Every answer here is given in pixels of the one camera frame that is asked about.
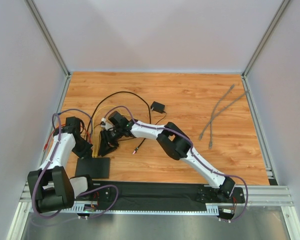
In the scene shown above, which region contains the black network switch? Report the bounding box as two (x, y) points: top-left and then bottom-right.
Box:
(75, 157), (111, 179)

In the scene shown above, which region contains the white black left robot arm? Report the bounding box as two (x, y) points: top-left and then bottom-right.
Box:
(27, 116), (92, 218)

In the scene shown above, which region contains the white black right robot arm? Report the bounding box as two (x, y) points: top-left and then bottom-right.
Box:
(97, 111), (236, 199)

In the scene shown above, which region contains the black power adapter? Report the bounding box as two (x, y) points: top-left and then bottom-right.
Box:
(150, 101), (165, 114)

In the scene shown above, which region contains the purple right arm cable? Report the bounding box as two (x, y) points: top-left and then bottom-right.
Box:
(103, 105), (251, 224)

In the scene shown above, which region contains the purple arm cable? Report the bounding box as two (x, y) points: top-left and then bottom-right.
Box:
(31, 112), (120, 221)
(103, 105), (251, 224)

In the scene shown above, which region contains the red ethernet cable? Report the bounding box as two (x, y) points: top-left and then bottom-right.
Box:
(43, 123), (93, 153)

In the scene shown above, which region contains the black power cable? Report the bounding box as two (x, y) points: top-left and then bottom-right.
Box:
(86, 91), (168, 141)

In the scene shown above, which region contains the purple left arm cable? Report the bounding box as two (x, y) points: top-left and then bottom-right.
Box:
(31, 112), (120, 221)

